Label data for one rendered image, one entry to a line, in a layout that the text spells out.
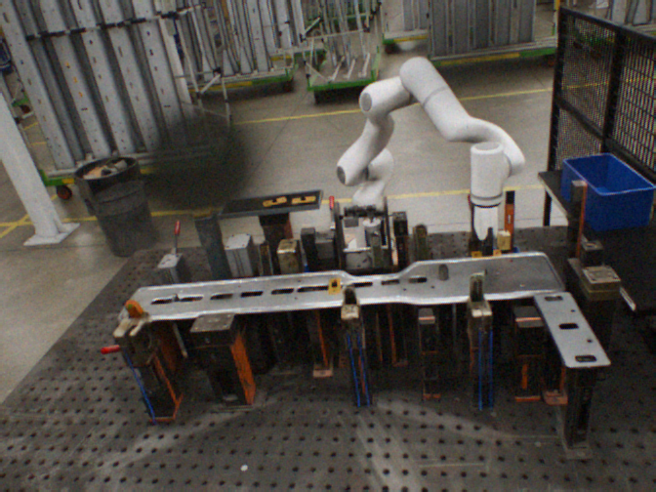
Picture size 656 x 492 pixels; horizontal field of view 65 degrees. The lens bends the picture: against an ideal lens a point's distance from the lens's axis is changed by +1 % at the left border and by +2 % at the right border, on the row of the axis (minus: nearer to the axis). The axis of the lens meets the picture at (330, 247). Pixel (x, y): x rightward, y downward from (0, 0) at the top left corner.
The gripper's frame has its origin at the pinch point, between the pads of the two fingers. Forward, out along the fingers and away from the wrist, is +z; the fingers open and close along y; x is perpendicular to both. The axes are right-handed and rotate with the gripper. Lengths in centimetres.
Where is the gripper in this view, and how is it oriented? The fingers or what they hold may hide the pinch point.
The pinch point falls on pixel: (486, 247)
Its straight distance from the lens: 159.2
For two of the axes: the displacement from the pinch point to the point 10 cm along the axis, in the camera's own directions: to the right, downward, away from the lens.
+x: 9.9, -1.0, -1.3
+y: -0.6, 5.1, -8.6
